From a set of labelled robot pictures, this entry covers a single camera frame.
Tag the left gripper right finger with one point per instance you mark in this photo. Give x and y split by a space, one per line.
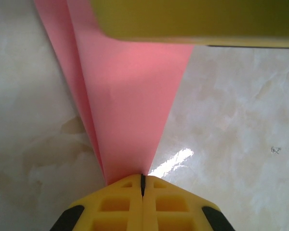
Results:
180 207

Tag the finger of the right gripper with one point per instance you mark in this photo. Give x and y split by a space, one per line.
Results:
195 21

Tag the pink cloth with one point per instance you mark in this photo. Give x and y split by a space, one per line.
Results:
125 101

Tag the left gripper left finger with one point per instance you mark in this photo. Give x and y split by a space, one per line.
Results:
106 207

